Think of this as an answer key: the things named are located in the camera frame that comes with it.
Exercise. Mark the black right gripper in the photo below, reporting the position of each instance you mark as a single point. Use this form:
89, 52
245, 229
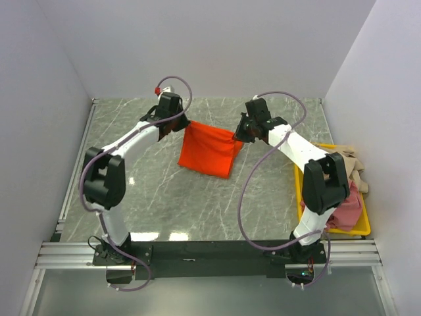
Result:
239, 134

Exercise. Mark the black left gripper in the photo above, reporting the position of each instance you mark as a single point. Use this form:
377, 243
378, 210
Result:
183, 124

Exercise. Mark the orange t shirt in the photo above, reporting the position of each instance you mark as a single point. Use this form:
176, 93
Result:
209, 150

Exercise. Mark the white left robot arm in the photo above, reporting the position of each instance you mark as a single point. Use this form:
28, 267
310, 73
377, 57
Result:
103, 180

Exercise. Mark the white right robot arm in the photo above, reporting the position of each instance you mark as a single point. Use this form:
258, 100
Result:
325, 184

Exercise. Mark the beige t shirt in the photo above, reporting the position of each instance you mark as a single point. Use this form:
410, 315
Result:
353, 165

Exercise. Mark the pink t shirt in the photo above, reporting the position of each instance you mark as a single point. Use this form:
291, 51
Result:
346, 216

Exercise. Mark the black base crossbar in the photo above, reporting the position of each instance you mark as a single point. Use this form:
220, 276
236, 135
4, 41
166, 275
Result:
173, 259

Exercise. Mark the yellow plastic bin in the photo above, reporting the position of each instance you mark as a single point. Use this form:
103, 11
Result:
362, 228

